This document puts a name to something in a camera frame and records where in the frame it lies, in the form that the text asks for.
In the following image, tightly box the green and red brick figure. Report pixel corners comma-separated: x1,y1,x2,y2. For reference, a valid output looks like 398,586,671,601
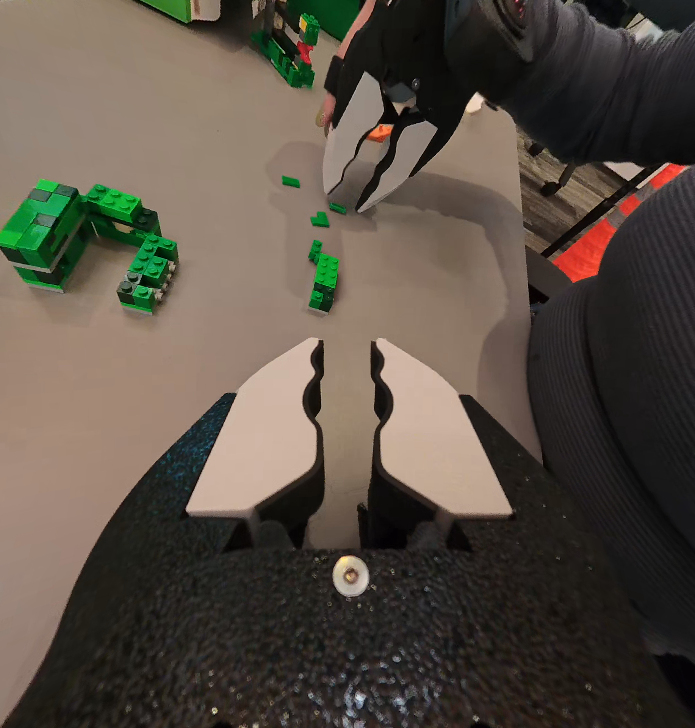
251,11,321,90

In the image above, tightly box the person's torso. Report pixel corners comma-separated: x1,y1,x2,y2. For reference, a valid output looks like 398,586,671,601
526,156,695,683

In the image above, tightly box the person's right hand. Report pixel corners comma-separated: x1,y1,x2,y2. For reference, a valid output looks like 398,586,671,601
315,93,340,138

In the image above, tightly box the black chair base with caster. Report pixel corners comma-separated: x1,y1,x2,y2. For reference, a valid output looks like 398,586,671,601
526,139,581,198

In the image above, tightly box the green cardboard panel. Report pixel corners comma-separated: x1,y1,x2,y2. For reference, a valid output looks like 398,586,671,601
316,0,364,42

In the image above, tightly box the flat green brick assembly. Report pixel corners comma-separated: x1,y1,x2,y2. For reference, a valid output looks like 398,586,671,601
307,239,341,315

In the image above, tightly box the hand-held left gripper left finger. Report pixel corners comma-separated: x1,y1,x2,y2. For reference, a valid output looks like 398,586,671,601
185,337,326,549

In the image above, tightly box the green brick set box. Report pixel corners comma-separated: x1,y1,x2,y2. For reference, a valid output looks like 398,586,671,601
136,0,222,24

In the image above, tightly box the grey desk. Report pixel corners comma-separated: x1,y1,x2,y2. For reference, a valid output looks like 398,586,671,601
0,0,544,728

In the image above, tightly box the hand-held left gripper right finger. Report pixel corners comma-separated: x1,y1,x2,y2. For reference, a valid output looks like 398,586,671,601
367,337,515,550

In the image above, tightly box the U-shaped green brick build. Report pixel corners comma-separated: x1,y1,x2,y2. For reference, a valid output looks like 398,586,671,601
0,179,179,316

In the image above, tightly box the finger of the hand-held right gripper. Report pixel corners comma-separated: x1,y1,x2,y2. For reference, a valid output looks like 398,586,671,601
322,72,395,198
355,108,439,213

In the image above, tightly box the person's right forearm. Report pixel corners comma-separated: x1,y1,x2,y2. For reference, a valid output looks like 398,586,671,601
473,0,695,167

